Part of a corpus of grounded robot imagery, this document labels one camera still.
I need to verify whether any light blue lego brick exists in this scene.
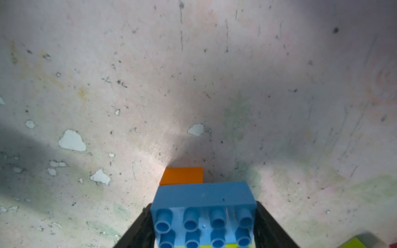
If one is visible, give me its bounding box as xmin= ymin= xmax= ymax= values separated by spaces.
xmin=151 ymin=182 xmax=257 ymax=248

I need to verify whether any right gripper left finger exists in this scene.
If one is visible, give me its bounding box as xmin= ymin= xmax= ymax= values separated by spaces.
xmin=114 ymin=204 xmax=155 ymax=248

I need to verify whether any orange brick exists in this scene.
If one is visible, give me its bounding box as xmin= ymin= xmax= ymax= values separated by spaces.
xmin=159 ymin=167 xmax=203 ymax=186

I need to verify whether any lime lego brick lower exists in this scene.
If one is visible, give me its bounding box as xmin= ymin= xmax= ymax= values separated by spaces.
xmin=338 ymin=237 xmax=367 ymax=248

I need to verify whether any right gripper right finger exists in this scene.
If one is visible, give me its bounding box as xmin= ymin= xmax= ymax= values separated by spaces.
xmin=253 ymin=201 xmax=299 ymax=248

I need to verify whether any lime green lego brick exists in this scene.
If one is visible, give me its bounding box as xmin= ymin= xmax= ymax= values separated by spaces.
xmin=173 ymin=243 xmax=255 ymax=248

